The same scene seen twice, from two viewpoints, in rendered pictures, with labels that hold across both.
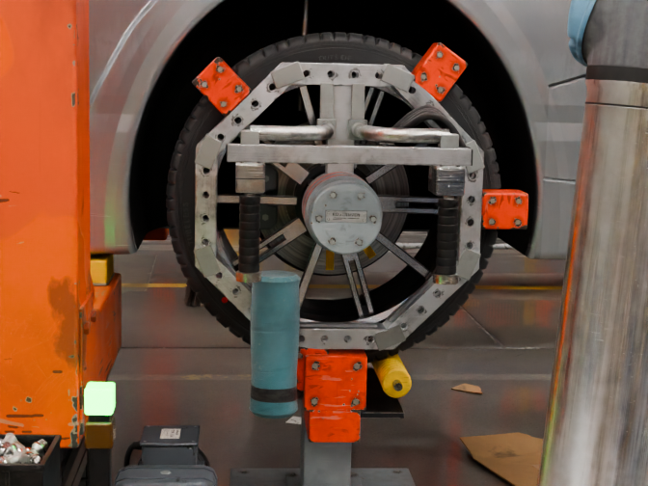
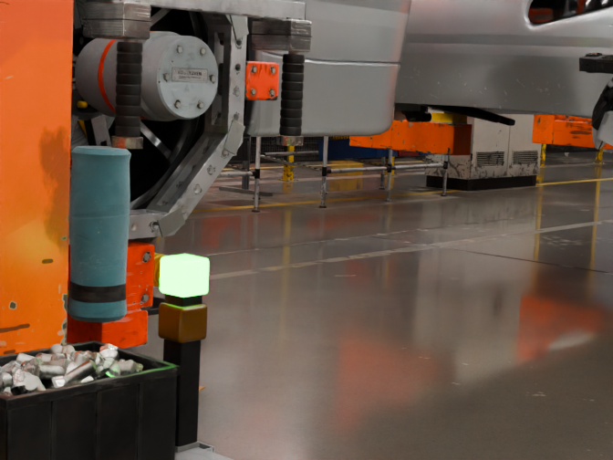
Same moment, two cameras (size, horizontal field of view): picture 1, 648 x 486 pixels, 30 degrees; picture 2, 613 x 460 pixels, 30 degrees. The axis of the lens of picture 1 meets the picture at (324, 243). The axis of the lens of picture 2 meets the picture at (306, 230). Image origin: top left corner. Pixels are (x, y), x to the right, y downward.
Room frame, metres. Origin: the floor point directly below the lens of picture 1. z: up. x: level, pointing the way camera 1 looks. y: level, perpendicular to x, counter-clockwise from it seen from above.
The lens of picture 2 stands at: (0.72, 1.08, 0.85)
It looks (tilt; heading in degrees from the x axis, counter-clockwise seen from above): 7 degrees down; 315
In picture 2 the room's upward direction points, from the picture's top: 3 degrees clockwise
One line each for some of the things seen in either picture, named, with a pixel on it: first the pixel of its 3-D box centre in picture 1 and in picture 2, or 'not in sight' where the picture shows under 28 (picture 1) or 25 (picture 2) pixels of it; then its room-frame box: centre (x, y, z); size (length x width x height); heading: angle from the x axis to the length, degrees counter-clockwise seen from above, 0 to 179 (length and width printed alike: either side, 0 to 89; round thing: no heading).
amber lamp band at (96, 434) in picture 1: (99, 432); (182, 320); (1.67, 0.31, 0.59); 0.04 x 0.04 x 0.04; 4
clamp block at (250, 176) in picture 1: (250, 175); (116, 19); (2.07, 0.13, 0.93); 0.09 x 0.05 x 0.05; 4
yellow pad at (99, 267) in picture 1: (76, 267); not in sight; (2.38, 0.49, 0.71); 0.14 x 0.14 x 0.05; 4
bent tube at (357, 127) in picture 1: (401, 115); not in sight; (2.17, -0.13, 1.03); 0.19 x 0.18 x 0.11; 4
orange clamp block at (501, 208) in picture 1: (500, 208); (248, 80); (2.31, -0.34, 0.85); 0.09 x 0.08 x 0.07; 94
